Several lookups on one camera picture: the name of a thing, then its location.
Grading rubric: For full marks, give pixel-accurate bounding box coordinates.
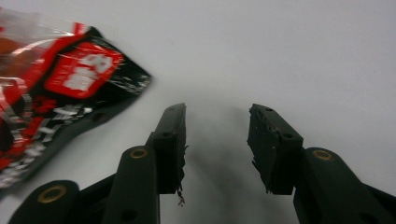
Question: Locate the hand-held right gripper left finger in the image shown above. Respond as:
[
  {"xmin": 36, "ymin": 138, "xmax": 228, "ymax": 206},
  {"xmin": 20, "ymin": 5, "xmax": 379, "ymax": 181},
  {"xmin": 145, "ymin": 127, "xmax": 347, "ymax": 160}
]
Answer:
[{"xmin": 101, "ymin": 102, "xmax": 188, "ymax": 224}]

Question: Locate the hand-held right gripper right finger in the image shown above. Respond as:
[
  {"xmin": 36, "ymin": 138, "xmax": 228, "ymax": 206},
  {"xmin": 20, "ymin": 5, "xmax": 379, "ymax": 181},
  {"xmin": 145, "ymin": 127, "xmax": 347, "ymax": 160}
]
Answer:
[{"xmin": 247, "ymin": 103, "xmax": 395, "ymax": 224}]

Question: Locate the red and black snack packet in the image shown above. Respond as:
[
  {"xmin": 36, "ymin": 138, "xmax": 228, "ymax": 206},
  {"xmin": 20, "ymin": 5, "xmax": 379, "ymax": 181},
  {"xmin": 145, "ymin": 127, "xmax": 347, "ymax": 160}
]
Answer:
[{"xmin": 0, "ymin": 6, "xmax": 153, "ymax": 190}]

